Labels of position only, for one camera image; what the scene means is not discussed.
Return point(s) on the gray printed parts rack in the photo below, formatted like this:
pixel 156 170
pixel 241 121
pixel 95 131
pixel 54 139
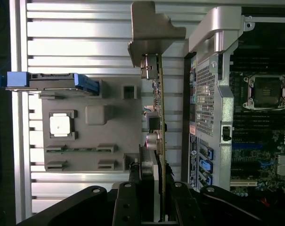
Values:
pixel 123 131

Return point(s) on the green motherboard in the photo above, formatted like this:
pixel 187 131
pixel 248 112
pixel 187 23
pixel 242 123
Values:
pixel 255 131

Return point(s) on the open black PC case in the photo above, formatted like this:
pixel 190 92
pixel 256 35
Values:
pixel 224 106

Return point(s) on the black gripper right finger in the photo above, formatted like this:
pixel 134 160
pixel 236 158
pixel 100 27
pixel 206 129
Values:
pixel 189 209

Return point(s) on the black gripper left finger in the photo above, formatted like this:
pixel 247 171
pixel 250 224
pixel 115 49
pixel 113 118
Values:
pixel 123 207

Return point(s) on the green RAM stick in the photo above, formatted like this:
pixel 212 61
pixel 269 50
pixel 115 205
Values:
pixel 83 149

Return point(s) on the silver CPU chip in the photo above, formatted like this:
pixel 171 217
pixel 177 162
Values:
pixel 59 126

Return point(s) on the white expansion slot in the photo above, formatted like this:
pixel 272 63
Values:
pixel 243 183

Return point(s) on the CPU socket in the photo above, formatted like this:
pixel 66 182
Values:
pixel 267 91

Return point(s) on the blue expansion slot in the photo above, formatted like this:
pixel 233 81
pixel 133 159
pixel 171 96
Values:
pixel 247 147

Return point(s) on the hard disk in blue caddy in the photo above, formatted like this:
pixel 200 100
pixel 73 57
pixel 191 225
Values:
pixel 52 81

